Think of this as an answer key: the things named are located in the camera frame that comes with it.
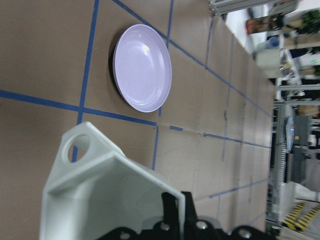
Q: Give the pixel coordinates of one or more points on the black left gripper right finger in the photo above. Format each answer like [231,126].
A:
[190,218]

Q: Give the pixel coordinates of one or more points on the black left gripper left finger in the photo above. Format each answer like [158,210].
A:
[170,226]

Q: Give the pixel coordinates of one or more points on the white angular mug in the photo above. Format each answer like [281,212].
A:
[94,192]

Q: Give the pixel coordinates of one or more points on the brown paper table cover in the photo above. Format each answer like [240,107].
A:
[211,137]

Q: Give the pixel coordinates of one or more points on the lavender plate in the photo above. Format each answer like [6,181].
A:
[142,68]

